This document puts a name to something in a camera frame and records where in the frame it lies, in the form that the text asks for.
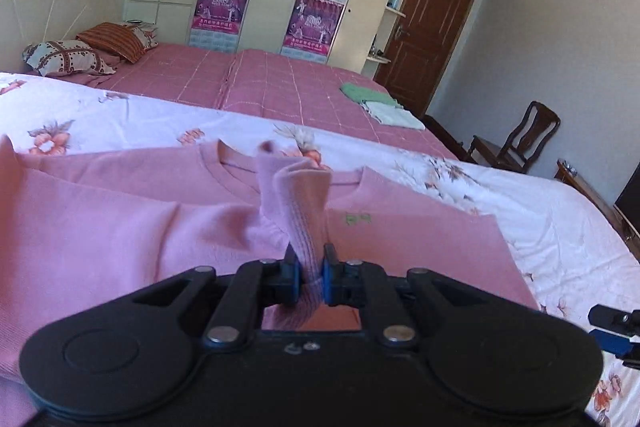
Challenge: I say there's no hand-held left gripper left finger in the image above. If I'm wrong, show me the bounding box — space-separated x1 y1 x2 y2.
131 243 302 350

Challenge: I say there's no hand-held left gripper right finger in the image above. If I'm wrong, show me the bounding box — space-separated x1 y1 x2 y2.
322 243 490 350

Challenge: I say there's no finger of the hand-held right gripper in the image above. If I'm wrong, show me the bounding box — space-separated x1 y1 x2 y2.
587 304 640 336
589 329 640 371

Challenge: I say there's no pink sweater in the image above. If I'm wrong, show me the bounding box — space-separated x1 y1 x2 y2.
0 134 541 427

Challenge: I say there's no black television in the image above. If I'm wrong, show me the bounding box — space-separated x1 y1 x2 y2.
613 173 640 239

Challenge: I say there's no wooden side cabinet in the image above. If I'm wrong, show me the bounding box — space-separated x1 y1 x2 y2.
555 158 640 260

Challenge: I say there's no folded white cloth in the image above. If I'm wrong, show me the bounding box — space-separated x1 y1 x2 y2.
360 101 426 132

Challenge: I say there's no folded green cloth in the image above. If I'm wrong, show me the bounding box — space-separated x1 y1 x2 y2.
339 82 404 109

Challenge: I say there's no pink checked bedspread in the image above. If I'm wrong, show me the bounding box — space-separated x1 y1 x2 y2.
82 42 468 162

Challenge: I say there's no dark wooden chair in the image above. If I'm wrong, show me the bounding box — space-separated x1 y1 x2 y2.
467 101 561 174

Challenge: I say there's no white floral bed sheet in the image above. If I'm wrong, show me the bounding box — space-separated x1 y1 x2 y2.
0 72 640 427

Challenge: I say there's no brown wooden door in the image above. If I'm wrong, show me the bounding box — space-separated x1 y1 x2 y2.
373 0 484 118

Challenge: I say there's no cream corner shelf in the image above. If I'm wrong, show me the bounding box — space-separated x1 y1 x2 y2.
362 0 424 78

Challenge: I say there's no small floral pillow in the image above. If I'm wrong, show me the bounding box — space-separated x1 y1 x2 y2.
122 20 160 51

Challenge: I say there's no orange striped pillow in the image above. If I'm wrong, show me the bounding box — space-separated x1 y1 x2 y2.
76 22 149 64

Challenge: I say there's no white brown patterned pillow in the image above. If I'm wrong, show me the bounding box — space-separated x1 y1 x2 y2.
22 39 119 78

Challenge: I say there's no dark wooden bed frame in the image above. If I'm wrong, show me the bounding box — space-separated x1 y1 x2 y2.
422 114 472 161

